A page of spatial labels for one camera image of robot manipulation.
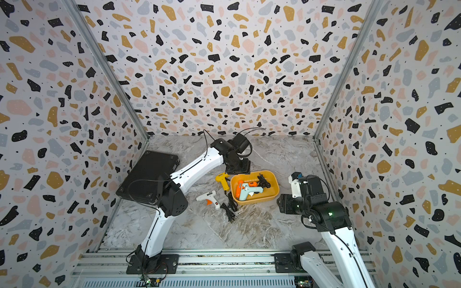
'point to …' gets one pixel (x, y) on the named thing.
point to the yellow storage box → (246, 178)
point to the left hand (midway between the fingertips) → (249, 173)
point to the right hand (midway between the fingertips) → (283, 201)
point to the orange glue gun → (251, 184)
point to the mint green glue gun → (245, 189)
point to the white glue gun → (210, 198)
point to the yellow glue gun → (222, 177)
